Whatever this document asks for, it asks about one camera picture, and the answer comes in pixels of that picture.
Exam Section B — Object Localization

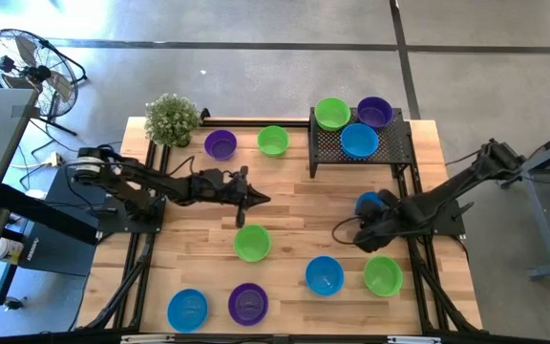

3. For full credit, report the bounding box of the green plastic mini bowl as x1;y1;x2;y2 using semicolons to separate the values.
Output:
362;255;405;298
313;97;352;133
232;224;273;264
256;124;290;158

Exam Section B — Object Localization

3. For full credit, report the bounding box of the black caster wheel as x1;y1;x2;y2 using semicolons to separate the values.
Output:
3;295;28;312

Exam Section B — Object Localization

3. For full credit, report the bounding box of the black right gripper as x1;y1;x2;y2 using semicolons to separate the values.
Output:
352;188;403;254

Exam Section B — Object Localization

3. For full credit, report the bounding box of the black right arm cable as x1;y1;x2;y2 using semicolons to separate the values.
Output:
330;216;368;247

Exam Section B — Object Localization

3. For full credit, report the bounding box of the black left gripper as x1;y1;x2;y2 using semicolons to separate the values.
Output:
196;165;272;228

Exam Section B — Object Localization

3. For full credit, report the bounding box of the white frame bracket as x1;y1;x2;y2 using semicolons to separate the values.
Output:
387;335;442;344
120;333;176;344

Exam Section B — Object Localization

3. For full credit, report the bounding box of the purple plastic mini bowl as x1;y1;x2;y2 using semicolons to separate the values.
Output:
356;96;394;131
203;129;239;161
227;282;270;328

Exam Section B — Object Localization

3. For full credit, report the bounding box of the blue plastic mini bowl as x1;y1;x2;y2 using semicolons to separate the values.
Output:
354;190;386;219
166;288;209;333
305;255;346;298
340;122;381;161

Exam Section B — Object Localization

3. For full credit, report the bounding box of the white jar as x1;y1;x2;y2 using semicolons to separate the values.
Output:
0;237;24;266

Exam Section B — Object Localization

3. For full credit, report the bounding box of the black perforated metal shelf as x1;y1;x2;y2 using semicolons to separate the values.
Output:
307;105;414;179

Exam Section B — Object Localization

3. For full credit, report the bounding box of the black aluminium frame rail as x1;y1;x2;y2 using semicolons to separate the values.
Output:
201;118;312;129
0;328;550;344

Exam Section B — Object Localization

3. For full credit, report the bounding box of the black aluminium side frame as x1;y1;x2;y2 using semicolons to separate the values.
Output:
396;161;484;334
81;138;171;332

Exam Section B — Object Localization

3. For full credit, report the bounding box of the black desk beam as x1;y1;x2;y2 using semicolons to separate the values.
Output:
0;183;102;246

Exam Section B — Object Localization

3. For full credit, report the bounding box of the black computer tower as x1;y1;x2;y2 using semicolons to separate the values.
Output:
19;166;114;278

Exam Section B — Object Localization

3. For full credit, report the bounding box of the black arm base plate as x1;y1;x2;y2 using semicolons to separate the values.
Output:
396;198;467;238
96;193;167;235

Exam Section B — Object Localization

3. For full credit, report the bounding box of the black floor fan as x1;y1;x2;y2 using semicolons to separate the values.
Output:
0;27;90;139

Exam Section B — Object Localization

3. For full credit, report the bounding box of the small potted green plant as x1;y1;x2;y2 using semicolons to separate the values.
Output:
143;93;203;148

